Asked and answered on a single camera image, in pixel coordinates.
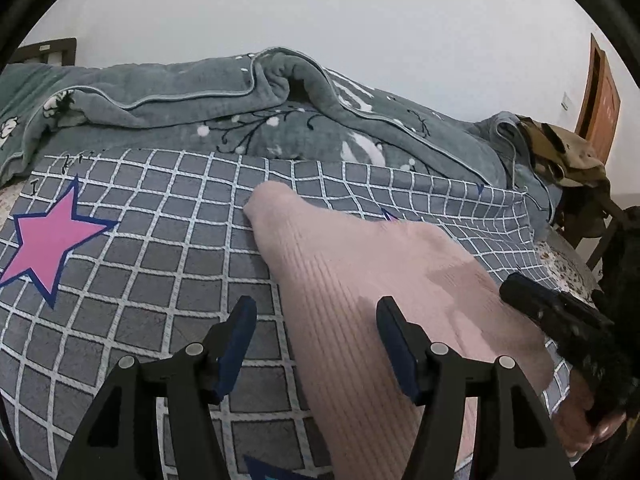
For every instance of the floral bedsheet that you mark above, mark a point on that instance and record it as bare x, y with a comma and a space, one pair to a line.
565, 265

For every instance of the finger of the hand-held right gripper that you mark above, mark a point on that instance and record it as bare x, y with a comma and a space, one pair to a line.
540, 300

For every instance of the grey-green fleece blanket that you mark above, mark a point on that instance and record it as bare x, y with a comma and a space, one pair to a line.
175, 95

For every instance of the pink knit garment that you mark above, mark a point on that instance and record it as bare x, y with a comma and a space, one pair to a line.
360, 280

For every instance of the brown wooden door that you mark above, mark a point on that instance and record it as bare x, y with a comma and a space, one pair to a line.
602, 100

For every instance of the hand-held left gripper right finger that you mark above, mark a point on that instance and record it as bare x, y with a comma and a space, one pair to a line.
397, 350

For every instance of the dark cloth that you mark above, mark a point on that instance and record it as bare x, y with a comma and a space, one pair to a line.
622, 270

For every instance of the person's right hand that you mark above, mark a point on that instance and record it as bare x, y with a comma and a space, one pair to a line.
580, 420

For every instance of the dark wooden headboard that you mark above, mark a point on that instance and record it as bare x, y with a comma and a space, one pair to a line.
50, 52

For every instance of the dark wooden chair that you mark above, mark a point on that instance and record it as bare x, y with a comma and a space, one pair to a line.
595, 215

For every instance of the white wall switch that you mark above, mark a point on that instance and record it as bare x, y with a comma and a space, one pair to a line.
565, 101

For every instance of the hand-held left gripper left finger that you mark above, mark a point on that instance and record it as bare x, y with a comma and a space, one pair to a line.
235, 345

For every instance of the brown clothes pile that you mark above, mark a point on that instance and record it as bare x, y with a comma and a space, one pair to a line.
565, 152

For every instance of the grey checked star blanket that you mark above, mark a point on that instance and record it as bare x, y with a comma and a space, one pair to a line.
150, 260

